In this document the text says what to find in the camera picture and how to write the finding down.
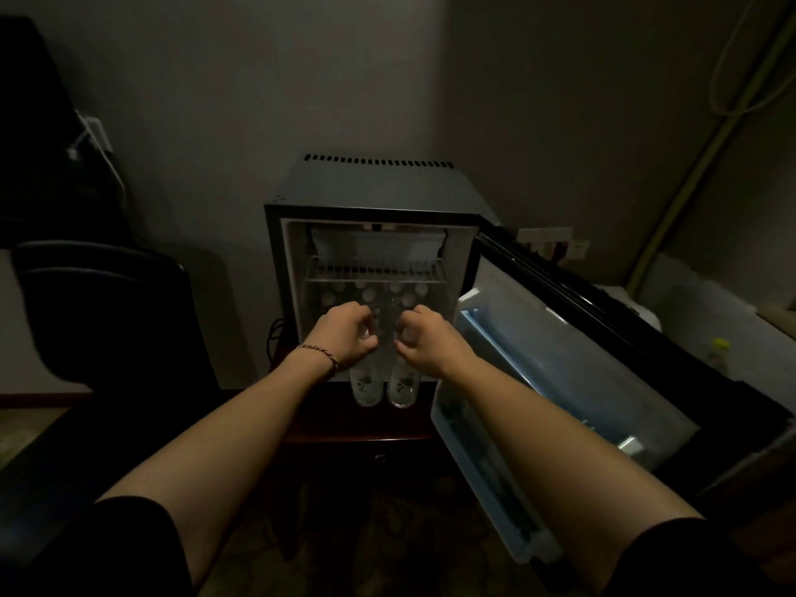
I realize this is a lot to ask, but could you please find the person's right hand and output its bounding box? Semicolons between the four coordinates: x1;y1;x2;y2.
394;303;478;381

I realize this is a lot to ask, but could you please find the person's left hand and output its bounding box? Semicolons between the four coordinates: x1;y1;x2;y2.
303;301;379;372

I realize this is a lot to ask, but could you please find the cluster of water bottles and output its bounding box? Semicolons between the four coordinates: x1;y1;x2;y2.
313;279;436;342

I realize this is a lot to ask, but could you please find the clear plastic water bottle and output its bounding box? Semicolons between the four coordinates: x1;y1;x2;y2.
385;328;425;410
347;316;385;409

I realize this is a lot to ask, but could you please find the black mini fridge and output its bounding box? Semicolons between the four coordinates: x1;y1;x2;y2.
264;153;794;566

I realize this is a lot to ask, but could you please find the person's right forearm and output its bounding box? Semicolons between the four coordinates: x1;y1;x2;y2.
438;357;704;591

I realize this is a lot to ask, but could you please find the person's left forearm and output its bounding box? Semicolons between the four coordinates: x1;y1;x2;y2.
96;351;340;589

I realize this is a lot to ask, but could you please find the yellow capped liquid bottle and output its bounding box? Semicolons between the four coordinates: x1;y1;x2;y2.
706;337;734;377

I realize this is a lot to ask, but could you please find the person's black left sleeve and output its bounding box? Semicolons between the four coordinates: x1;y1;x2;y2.
0;495;197;597

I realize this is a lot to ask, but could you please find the person's black sleeve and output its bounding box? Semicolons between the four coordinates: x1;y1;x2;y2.
603;517;796;597
0;495;197;597

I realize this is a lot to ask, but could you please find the person's black right sleeve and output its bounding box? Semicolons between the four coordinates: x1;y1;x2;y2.
603;517;796;597

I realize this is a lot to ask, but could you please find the light blue door rack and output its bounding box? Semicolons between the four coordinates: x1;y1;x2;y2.
457;289;645;458

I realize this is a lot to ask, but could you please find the dark wooden drawer table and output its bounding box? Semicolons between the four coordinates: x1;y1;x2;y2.
273;341;436;554

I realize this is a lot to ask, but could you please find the printed brochure stand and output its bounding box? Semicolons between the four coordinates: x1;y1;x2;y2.
517;226;575;259

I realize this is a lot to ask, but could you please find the black office chair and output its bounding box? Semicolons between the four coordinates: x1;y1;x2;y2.
0;240;219;554

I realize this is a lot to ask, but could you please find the white socket with plug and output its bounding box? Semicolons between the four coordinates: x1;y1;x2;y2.
80;115;113;153

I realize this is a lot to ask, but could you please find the wooden window sill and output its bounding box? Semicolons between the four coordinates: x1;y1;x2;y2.
755;301;796;340

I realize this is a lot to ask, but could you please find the black television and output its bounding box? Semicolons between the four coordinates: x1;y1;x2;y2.
0;15;132;250

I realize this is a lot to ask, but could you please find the braided wrist bracelet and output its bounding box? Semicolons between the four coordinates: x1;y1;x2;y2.
295;343;341;375

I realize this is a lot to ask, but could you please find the black power cord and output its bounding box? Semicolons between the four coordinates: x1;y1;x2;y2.
265;316;287;362

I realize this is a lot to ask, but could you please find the white wall panel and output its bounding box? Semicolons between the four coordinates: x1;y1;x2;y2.
637;253;796;417

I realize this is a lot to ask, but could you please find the white power cable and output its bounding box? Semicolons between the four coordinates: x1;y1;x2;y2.
65;127;129;209

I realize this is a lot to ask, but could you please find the green wall pipe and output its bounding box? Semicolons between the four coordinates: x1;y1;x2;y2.
624;15;796;298

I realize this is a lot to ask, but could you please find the pale hanging cable loop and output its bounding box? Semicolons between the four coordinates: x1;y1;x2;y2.
708;0;796;119

